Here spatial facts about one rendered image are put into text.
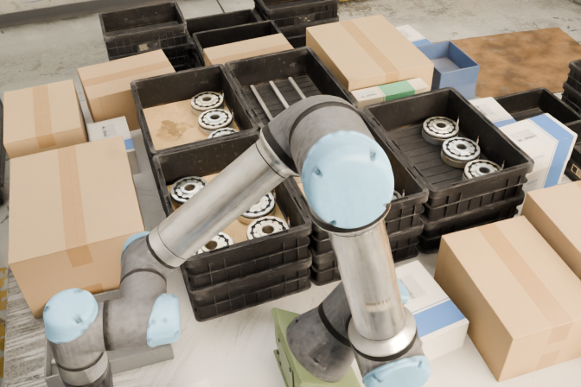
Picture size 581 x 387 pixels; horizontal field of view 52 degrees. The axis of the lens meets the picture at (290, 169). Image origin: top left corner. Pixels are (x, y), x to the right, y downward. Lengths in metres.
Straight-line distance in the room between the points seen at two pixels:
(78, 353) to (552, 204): 1.10
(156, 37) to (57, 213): 1.65
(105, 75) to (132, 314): 1.32
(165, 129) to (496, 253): 1.02
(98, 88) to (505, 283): 1.38
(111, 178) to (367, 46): 0.99
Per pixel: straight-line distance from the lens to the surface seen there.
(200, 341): 1.46
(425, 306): 1.41
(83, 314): 0.93
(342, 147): 0.76
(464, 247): 1.45
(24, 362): 1.55
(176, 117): 1.91
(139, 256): 1.02
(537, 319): 1.36
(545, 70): 3.98
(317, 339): 1.20
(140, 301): 0.95
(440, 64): 2.29
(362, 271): 0.90
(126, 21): 3.30
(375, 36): 2.17
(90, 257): 1.48
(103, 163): 1.66
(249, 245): 1.32
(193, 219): 0.97
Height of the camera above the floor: 1.89
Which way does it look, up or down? 39 degrees down
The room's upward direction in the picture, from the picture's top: 2 degrees counter-clockwise
